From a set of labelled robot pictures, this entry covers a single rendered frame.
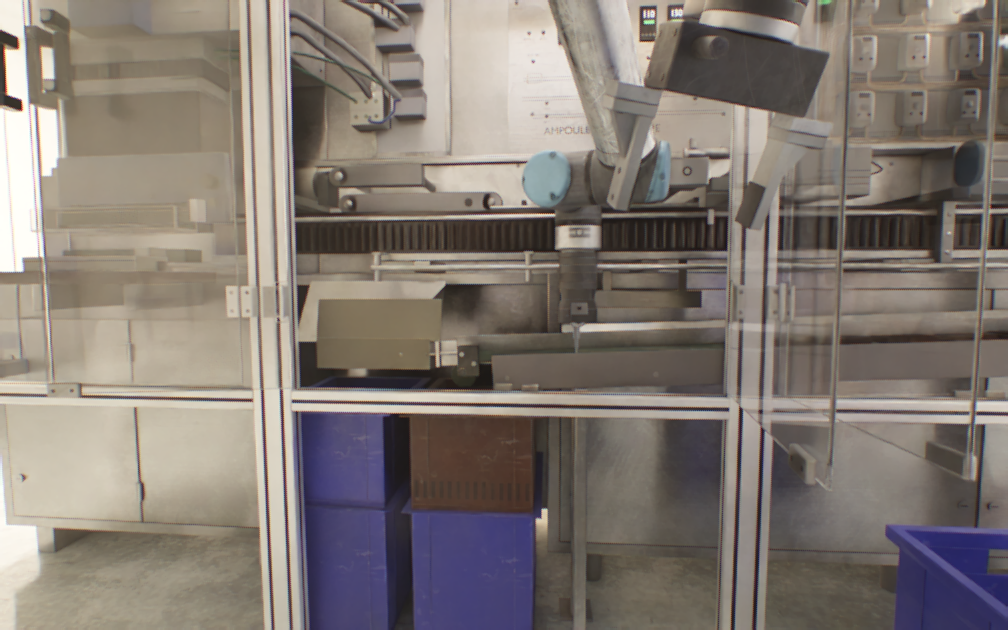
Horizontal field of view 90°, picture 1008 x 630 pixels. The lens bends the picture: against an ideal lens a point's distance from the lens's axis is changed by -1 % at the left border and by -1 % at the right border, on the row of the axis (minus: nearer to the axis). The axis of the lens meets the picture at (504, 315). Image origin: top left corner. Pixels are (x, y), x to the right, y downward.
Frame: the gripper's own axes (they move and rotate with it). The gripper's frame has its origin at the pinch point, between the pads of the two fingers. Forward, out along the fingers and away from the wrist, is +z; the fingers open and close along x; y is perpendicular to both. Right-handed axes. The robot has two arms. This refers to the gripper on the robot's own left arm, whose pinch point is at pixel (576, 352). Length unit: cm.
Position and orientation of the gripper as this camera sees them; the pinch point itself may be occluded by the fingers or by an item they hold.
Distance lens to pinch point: 104.6
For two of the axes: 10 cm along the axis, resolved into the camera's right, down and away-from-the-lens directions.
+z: 0.0, 10.0, 0.7
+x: 10.0, 0.0, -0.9
